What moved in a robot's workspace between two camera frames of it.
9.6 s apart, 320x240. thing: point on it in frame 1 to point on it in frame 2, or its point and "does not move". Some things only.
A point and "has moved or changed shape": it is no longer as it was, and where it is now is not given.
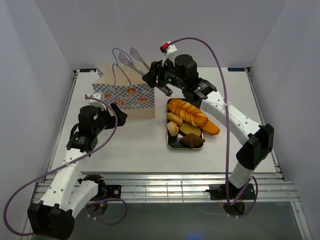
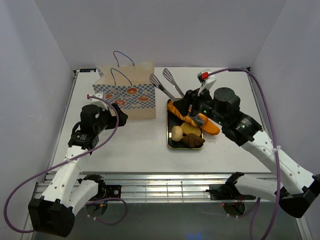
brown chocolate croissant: x=192 y=140 does not move
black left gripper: x=121 y=116 does not move
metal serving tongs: x=126 y=61 has moved or changed shape
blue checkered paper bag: x=121 y=85 does not move
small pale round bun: x=173 y=128 to x=177 y=133
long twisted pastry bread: x=193 y=115 does not move
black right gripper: x=156 y=69 to x=191 y=98
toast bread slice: x=187 y=128 does not move
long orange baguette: x=211 y=128 does not move
